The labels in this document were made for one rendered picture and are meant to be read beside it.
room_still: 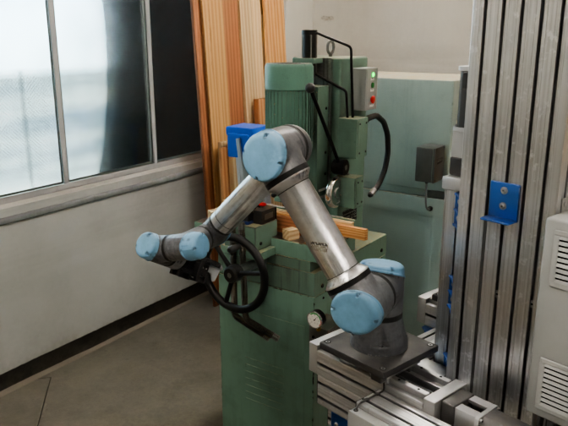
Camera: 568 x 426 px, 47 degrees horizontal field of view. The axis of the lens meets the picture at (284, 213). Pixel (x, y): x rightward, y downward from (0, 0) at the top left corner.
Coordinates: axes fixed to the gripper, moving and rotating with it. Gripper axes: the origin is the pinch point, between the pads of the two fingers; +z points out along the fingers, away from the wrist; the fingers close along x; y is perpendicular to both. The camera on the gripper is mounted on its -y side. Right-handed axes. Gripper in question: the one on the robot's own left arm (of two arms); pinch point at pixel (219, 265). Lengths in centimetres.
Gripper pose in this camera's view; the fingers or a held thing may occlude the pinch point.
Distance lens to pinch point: 209.2
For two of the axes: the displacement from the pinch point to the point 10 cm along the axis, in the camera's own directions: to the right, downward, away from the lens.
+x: 8.3, 1.5, -5.4
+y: -2.8, 9.4, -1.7
